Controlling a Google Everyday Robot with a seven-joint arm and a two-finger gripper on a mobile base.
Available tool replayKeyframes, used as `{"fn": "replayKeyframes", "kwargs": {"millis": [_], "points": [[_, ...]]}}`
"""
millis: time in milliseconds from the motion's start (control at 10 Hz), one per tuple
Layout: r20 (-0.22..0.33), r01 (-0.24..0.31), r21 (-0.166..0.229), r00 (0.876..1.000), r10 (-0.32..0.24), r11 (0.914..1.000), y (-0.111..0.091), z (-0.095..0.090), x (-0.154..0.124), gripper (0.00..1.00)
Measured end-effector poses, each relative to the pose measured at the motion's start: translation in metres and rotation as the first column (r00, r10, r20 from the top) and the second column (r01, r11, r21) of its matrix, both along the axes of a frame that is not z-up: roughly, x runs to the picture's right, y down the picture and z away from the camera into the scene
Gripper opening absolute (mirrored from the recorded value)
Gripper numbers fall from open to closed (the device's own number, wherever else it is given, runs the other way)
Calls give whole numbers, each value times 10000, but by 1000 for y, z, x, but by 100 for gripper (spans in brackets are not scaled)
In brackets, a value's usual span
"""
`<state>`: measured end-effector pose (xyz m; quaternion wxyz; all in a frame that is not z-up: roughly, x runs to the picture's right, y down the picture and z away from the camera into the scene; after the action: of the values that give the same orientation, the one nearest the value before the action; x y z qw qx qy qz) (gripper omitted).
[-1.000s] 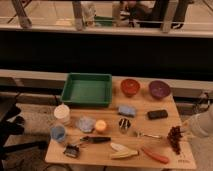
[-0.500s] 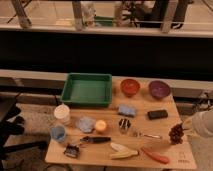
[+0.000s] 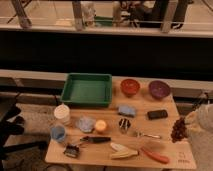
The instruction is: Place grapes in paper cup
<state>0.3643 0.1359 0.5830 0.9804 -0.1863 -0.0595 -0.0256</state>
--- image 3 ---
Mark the red bowl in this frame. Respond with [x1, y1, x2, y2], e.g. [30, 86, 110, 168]
[120, 79, 140, 97]

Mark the metal spoon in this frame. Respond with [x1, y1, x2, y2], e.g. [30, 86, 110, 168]
[136, 132, 162, 139]

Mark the dark red grape bunch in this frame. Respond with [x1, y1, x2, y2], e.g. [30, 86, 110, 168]
[171, 117, 187, 143]

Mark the blue plastic cup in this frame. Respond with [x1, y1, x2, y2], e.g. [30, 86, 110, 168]
[50, 125, 66, 143]

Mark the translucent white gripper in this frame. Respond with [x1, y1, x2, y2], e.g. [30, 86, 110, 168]
[184, 112, 200, 138]

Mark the black chair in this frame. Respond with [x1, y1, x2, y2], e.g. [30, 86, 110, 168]
[0, 98, 47, 171]

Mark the green plastic tray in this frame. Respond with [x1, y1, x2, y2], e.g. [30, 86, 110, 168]
[61, 73, 112, 107]

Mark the black handled tool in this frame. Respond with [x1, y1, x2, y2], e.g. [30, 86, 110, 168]
[80, 136, 111, 144]

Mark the blue sponge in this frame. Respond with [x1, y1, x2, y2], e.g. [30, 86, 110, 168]
[118, 105, 136, 117]

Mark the black rectangular block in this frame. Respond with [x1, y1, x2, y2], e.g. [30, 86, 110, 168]
[147, 110, 168, 120]

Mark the black binder clip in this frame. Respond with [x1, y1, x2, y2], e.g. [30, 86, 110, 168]
[64, 145, 80, 158]

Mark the white paper cup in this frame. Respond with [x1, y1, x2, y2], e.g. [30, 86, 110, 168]
[54, 104, 70, 125]

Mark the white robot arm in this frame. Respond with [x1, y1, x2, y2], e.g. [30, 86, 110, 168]
[185, 104, 213, 171]

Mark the small orange cup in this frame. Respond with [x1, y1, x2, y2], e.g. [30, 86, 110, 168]
[95, 120, 107, 133]

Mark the yellow toy corn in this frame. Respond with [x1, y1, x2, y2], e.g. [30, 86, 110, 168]
[110, 142, 139, 159]

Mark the purple bowl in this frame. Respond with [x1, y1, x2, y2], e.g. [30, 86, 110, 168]
[148, 80, 171, 100]

